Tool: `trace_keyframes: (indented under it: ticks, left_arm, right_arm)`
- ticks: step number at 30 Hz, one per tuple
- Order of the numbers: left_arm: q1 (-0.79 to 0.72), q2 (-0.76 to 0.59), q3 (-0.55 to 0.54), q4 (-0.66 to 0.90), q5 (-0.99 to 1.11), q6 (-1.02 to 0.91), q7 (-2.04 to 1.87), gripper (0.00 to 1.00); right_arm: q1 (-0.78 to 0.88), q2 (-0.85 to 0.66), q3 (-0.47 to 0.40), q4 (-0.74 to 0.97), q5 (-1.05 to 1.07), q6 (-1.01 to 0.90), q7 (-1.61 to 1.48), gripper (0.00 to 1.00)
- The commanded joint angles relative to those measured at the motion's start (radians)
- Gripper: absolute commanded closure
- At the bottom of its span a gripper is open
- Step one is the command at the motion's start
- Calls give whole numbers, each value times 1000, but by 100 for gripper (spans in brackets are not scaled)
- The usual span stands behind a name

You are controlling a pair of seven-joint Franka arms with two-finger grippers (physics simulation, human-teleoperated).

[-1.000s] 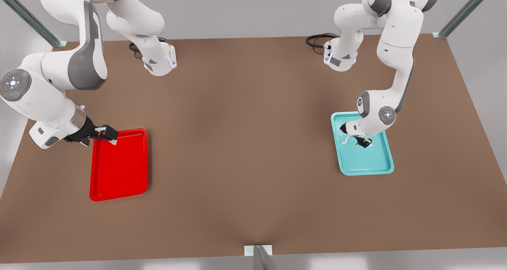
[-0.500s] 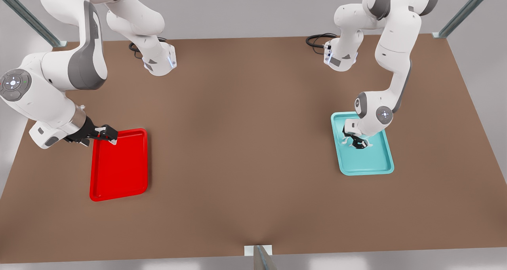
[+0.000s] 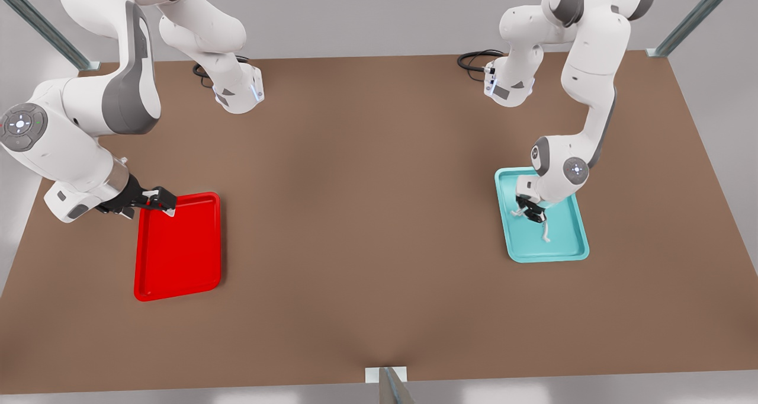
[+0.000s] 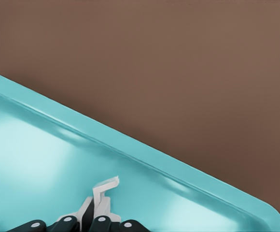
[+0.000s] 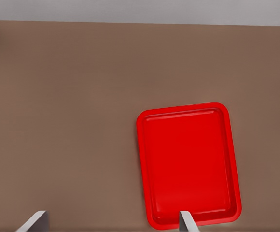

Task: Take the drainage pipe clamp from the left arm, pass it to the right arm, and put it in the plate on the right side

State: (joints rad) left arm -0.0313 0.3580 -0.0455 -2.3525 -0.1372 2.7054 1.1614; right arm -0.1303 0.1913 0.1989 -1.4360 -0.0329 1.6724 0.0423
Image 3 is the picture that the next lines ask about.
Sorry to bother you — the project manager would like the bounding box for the white drainage pipe clamp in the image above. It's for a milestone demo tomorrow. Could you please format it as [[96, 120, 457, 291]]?
[[510, 207, 553, 244]]

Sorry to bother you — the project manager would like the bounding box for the black cable loop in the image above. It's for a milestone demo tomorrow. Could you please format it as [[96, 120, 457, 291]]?
[[192, 55, 252, 89], [457, 50, 506, 83]]

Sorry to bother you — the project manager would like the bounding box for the teal rectangular tray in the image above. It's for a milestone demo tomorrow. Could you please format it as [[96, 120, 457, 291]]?
[[494, 167, 590, 264]]

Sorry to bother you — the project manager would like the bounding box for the silver frame post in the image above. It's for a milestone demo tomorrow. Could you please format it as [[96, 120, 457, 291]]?
[[365, 366, 417, 404], [646, 0, 746, 58], [0, 0, 101, 72]]

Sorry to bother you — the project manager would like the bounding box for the red rectangular tray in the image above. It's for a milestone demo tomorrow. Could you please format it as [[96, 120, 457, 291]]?
[[134, 192, 222, 302]]

